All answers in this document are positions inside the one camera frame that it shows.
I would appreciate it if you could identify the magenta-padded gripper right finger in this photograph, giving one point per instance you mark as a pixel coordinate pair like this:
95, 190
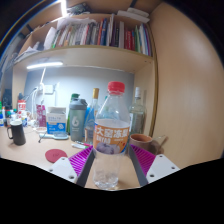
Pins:
161, 166

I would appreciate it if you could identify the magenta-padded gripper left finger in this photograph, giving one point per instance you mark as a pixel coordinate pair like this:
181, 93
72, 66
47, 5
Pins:
63, 168

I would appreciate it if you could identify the flat round red coaster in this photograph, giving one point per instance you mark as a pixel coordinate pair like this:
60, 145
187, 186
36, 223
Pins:
55, 155

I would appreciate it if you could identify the pink and green pen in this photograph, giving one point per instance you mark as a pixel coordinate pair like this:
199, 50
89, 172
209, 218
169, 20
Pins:
80, 145

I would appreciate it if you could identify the brown ceramic mug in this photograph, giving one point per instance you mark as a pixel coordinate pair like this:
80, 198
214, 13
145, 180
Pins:
141, 141

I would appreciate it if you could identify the pale blue hairbrush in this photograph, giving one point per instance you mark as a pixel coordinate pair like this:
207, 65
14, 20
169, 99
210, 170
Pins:
53, 136

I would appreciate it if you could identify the small white bowl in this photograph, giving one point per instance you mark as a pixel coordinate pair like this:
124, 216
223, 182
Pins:
41, 130

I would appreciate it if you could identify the white and blue carton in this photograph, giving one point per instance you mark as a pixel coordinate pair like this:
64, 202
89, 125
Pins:
56, 121

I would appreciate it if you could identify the grey shaker bottle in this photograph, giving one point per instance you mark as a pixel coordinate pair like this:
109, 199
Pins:
77, 121

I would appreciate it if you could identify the magenta pouch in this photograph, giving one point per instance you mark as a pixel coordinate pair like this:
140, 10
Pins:
41, 115

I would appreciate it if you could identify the black mug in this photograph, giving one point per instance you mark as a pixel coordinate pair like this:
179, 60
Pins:
17, 133

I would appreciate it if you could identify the tall clear glass bottle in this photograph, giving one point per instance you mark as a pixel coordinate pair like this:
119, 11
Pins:
137, 113

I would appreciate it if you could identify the red and white can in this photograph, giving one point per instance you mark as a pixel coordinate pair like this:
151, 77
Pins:
21, 105

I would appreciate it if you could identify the white power strip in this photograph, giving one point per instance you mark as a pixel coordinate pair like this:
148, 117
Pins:
47, 89

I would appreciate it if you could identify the yellow-capped glass bottle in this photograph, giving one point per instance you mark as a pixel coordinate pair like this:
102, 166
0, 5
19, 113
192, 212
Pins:
95, 93

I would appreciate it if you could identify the white bar desk lamp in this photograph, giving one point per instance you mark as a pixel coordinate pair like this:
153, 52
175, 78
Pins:
44, 65

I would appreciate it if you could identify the wooden shelf unit with books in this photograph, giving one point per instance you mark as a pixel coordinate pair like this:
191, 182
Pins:
93, 55

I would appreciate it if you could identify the ceiling tube light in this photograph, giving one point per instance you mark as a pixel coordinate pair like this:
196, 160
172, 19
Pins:
63, 6

